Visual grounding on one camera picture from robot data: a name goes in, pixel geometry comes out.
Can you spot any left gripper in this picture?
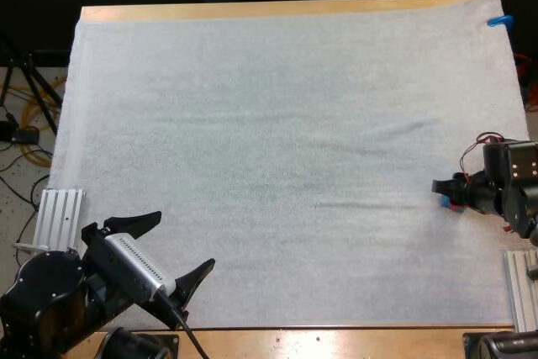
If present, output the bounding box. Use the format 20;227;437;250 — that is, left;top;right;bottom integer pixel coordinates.
81;210;217;329

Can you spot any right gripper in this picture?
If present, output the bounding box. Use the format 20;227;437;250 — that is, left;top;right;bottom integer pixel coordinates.
431;139;538;215

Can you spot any blue clip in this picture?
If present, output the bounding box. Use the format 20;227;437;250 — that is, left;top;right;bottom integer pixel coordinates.
486;14;514;29

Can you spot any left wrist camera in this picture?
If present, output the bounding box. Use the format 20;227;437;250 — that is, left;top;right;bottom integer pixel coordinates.
103;232;177;304

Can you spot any black cable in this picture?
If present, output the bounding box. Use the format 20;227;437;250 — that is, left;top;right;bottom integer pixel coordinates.
155;291;216;359

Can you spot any ribbed aluminium rail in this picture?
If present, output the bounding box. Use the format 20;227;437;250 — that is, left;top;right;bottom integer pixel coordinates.
503;249;538;334
32;187;87;251

